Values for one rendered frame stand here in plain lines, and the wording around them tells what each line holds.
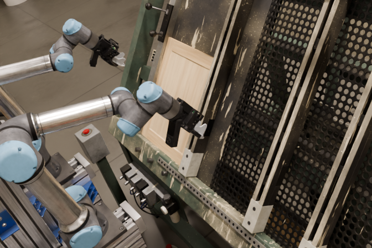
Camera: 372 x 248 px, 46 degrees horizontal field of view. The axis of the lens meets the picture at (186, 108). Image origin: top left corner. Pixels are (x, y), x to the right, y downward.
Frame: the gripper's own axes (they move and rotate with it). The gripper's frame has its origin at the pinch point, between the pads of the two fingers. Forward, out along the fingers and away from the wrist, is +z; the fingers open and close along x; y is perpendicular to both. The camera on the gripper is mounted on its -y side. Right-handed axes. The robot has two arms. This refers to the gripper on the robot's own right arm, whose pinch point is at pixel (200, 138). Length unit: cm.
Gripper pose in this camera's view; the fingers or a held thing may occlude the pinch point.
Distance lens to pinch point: 167.0
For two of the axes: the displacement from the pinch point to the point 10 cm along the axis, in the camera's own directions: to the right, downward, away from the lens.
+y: 5.7, -8.2, 0.6
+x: -5.9, -3.6, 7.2
